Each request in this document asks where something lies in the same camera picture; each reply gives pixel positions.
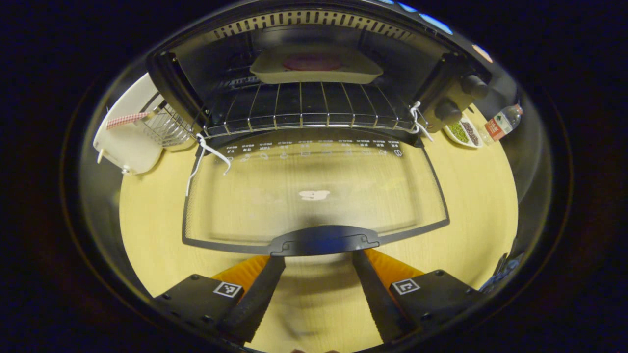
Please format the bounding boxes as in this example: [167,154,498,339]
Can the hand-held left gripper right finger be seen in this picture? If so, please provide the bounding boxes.
[351,248,485,345]

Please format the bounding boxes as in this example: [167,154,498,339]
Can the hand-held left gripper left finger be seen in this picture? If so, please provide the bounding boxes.
[155,254,287,345]

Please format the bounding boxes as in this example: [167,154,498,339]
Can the black electric oven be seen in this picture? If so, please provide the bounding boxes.
[146,0,494,257]

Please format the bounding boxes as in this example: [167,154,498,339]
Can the beige baking tray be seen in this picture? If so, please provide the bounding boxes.
[249,45,385,85]

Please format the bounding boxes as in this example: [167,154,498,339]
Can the dark red food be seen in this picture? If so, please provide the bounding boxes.
[282,52,344,72]

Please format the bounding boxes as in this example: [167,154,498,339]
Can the white plate of beans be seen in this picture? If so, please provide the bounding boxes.
[444,116,484,149]

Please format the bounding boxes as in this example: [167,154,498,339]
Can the clear plastic bottle red label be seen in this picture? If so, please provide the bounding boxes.
[479,103,523,147]

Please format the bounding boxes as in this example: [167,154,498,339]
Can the white toaster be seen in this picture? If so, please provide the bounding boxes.
[93,72,165,176]

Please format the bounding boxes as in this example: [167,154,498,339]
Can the red checked cloth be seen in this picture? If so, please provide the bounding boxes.
[106,111,151,131]

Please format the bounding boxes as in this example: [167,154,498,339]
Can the white string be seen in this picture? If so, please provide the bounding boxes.
[408,101,435,143]
[185,133,233,197]

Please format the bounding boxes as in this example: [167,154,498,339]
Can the oven wire rack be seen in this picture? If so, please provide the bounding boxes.
[203,80,428,139]

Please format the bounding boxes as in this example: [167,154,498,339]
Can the small wire rack basket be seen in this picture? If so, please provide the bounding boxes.
[142,100,197,148]

